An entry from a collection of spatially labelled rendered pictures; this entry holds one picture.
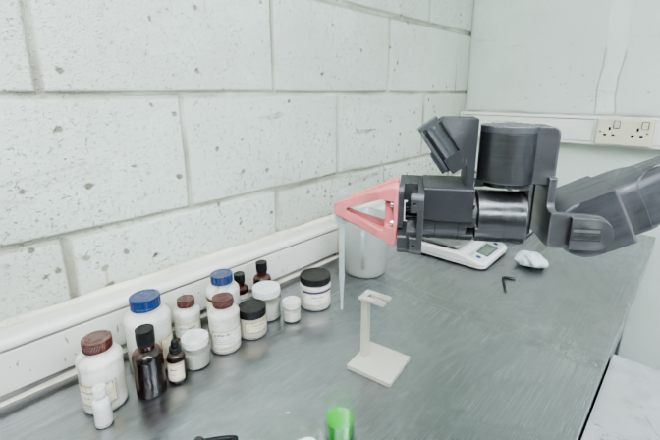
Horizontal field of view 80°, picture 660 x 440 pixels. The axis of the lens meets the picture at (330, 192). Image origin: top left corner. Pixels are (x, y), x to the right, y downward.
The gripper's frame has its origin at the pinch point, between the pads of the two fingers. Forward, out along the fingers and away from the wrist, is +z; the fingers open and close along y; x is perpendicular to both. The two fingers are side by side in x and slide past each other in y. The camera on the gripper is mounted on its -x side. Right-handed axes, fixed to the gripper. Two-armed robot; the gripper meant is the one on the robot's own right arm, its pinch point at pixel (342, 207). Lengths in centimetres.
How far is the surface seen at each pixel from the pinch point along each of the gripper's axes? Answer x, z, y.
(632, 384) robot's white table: 32, -44, -18
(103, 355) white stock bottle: 23.3, 34.2, 2.4
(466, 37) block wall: -33, -26, -127
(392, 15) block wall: -35, 0, -85
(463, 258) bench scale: 30, -23, -59
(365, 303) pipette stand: 21.2, -1.4, -15.3
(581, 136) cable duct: 2, -63, -103
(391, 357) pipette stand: 31.4, -5.9, -16.3
